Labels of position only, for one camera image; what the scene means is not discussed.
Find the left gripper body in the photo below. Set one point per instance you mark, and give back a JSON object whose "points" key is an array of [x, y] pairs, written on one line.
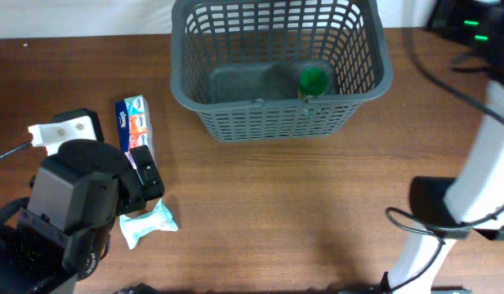
{"points": [[136, 194]]}

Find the teal tissue packet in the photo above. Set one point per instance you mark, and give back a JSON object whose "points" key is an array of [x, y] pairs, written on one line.
{"points": [[160, 218]]}

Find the Kleenex tissue multipack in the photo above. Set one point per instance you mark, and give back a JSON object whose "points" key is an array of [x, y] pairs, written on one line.
{"points": [[134, 126]]}

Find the grey plastic basket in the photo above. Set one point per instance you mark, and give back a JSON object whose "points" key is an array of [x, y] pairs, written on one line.
{"points": [[237, 64]]}

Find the green lid jar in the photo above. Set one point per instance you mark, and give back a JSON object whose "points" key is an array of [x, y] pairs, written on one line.
{"points": [[312, 82]]}

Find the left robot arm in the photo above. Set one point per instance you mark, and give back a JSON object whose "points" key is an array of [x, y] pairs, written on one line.
{"points": [[58, 235]]}

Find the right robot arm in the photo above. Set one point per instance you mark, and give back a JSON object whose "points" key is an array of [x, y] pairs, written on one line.
{"points": [[446, 210]]}

